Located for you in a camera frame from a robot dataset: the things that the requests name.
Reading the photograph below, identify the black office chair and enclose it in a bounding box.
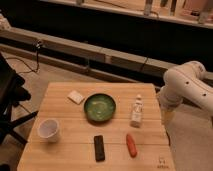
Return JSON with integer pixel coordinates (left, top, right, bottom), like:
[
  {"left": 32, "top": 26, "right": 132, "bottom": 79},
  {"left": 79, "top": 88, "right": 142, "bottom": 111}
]
[{"left": 0, "top": 53, "right": 39, "bottom": 171}]

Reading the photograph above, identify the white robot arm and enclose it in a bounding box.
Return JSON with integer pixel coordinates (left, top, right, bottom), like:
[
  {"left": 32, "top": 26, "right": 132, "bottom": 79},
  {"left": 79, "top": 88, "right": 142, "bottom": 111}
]
[{"left": 157, "top": 61, "right": 213, "bottom": 125}]

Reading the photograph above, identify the white squeeze bottle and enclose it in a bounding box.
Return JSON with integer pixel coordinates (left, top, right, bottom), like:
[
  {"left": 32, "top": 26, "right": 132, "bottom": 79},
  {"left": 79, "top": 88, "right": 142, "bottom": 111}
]
[{"left": 130, "top": 94, "right": 143, "bottom": 128}]

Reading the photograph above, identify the white square sponge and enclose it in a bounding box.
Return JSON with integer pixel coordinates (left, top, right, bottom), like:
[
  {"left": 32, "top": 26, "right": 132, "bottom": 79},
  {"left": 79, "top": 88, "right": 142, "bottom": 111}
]
[{"left": 67, "top": 90, "right": 84, "bottom": 104}]

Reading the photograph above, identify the black floor cable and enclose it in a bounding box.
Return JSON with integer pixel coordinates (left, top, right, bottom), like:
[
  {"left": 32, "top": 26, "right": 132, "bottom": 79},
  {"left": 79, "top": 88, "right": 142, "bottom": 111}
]
[{"left": 4, "top": 39, "right": 44, "bottom": 75}]

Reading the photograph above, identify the white paper cup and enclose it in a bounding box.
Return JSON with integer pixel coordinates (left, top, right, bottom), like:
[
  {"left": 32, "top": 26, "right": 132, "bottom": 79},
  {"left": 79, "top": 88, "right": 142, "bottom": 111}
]
[{"left": 37, "top": 119, "right": 60, "bottom": 143}]

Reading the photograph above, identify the wooden table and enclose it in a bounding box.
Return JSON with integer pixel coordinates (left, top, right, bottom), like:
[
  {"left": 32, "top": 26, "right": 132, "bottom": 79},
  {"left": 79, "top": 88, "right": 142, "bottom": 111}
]
[{"left": 17, "top": 82, "right": 175, "bottom": 171}]

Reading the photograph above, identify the green ceramic bowl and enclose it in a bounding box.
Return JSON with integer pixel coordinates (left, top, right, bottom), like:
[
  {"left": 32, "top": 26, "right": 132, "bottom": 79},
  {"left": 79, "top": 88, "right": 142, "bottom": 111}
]
[{"left": 84, "top": 93, "right": 116, "bottom": 122}]

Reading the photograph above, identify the black rectangular block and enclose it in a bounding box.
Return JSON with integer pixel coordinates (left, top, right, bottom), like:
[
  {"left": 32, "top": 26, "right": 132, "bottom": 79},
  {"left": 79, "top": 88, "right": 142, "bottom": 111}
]
[{"left": 94, "top": 135, "right": 105, "bottom": 162}]

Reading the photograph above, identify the red-orange pepper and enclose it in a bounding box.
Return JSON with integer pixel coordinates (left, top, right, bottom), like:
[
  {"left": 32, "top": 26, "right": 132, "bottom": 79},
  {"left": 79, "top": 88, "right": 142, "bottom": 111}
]
[{"left": 126, "top": 134, "right": 137, "bottom": 157}]

